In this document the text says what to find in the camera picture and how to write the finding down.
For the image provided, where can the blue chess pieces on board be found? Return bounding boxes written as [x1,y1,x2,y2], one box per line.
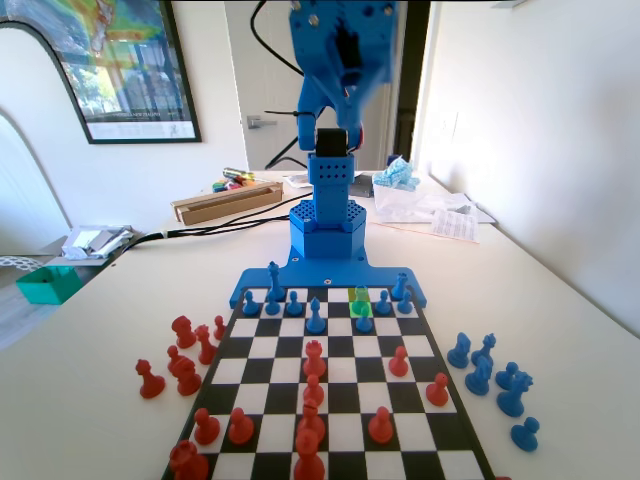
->
[228,266,430,309]

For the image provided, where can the red chess rook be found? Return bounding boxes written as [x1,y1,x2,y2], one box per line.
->
[302,339,328,379]
[169,439,211,480]

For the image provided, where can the red chess queen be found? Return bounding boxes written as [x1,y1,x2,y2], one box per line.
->
[194,324,218,365]

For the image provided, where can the blue chess knight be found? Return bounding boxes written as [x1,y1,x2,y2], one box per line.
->
[464,356,495,396]
[447,333,472,369]

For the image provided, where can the red chess bishop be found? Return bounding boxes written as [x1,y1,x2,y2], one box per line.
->
[298,397,326,444]

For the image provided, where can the red chess king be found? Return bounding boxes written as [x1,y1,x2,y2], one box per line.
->
[293,428,326,480]

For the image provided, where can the white door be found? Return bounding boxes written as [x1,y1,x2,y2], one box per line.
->
[223,0,407,174]

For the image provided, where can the grey metal plate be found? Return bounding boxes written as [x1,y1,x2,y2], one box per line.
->
[348,172,376,199]

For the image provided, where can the long cardboard box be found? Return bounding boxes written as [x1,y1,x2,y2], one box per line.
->
[171,181,285,226]

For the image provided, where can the black framed map poster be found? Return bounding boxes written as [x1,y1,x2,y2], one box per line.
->
[0,0,204,146]

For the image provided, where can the printed paper sheet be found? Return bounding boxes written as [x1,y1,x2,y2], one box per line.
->
[427,208,481,245]

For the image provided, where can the white arched panel dark rim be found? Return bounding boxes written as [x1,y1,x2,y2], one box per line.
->
[0,18,94,261]

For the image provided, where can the silver white packaging pile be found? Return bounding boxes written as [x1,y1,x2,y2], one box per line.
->
[62,224,136,261]

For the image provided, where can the black and white chessboard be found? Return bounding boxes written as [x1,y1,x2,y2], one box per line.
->
[162,284,496,480]

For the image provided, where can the green plastic box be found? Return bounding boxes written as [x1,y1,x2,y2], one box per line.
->
[15,265,84,306]

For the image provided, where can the white dotted fabric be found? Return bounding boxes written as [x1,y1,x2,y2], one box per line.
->
[0,254,39,274]

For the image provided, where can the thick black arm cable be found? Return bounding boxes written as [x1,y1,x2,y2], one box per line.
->
[249,0,306,76]

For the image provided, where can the thin black cable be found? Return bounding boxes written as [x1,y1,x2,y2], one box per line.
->
[264,137,309,170]

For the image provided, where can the black cable bundle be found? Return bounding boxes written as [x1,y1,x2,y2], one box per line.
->
[102,197,309,264]

